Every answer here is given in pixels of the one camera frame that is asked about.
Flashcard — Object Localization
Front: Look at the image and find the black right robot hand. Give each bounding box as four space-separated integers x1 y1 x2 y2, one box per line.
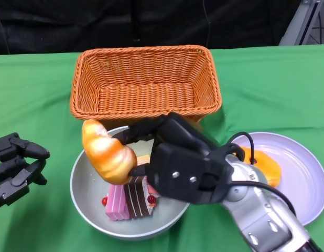
117 112 241 205

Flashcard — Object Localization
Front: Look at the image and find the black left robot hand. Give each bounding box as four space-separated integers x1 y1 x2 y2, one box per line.
0 132 51 211

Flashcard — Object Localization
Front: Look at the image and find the striped croissant bread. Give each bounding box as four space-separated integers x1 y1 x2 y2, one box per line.
82 119 138 186

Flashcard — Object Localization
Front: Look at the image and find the grey round bowl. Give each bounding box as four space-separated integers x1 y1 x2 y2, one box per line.
70 125 190 241

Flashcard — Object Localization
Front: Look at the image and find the ring-shaped golden bread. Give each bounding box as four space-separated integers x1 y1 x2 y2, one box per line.
239 146 282 188

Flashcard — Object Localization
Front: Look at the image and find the salmon pink cake slice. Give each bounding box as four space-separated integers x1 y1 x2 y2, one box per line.
147 183 162 197

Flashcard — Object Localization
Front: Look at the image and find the yellow cake slice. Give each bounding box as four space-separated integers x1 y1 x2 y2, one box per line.
135 154 152 166

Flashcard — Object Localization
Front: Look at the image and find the chocolate layered cake slice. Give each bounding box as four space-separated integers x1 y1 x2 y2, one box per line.
124 175 157 218

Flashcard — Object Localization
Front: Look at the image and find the magenta pink cake slice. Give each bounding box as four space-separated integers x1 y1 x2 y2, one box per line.
101 183 130 222

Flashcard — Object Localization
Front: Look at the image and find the orange wicker basket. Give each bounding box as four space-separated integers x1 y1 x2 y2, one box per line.
69 45 222 129

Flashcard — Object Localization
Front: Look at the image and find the lavender round plate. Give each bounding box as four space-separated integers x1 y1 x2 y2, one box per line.
229 132 324 227

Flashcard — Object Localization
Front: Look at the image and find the green tablecloth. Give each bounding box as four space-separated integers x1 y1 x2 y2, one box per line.
0 44 324 252

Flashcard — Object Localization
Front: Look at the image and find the black backdrop cloth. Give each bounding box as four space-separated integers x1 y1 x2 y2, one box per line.
0 0 301 56

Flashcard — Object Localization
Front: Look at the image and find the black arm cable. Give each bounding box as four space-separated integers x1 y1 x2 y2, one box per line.
224 132 297 217

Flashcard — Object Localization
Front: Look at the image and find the aluminium frame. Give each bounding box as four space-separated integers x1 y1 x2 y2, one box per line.
278 0 324 47

